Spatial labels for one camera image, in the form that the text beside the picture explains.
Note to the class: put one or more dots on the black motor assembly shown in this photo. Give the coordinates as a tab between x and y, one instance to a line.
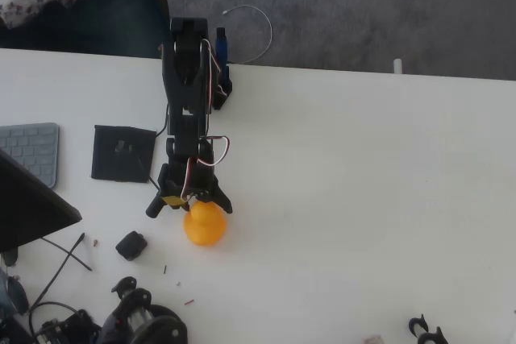
64	330

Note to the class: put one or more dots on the dark sunglasses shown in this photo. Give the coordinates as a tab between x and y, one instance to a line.
16	293

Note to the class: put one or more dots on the black oval object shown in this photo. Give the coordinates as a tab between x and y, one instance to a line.
10	257

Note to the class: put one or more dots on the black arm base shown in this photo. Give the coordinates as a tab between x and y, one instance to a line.
223	92

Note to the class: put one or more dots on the black square mat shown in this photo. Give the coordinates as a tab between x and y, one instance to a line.
117	167

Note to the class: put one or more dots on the yellow rubber duck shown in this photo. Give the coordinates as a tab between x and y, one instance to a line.
205	227

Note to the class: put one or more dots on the blue table clamp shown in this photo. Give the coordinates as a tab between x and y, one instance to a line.
221	46

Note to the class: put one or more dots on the person in floral shirt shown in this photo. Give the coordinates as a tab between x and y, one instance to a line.
113	17

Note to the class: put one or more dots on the small white post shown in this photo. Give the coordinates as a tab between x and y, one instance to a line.
398	67

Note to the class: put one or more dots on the black laptop screen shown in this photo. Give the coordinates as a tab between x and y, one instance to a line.
28	211

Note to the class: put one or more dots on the grey keyboard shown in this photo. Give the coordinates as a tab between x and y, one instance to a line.
32	150

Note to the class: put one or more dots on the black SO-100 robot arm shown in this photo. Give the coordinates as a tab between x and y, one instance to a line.
185	78

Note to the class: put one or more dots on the yellow adhesive tape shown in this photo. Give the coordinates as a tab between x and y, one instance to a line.
172	200

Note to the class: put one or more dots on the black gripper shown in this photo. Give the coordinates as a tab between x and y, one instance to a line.
205	188

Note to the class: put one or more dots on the black hook clamp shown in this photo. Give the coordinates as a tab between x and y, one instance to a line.
417	324
433	338

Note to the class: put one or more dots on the small black camera box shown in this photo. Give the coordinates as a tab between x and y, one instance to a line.
131	245

